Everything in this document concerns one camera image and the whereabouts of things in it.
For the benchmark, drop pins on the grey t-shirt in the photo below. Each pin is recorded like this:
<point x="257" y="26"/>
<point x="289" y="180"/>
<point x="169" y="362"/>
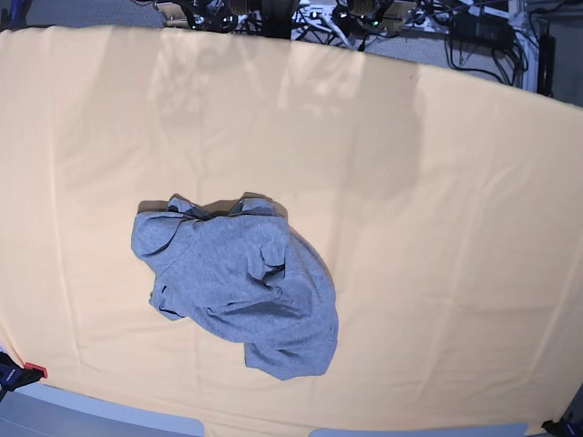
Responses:
<point x="239" y="271"/>

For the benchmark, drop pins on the yellow tablecloth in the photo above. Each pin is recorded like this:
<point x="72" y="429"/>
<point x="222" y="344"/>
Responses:
<point x="447" y="208"/>

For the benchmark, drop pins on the white power strip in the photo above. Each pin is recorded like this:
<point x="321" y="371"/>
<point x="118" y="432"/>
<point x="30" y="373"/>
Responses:
<point x="316" y="10"/>

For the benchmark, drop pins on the black power adapter box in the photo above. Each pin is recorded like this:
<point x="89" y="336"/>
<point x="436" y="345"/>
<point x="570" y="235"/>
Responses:
<point x="485" y="30"/>

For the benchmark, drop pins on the red and black clamp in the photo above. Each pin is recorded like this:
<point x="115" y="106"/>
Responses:
<point x="14" y="376"/>

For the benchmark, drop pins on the black clamp right corner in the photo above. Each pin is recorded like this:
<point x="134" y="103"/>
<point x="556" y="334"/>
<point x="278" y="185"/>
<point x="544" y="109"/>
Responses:
<point x="568" y="426"/>

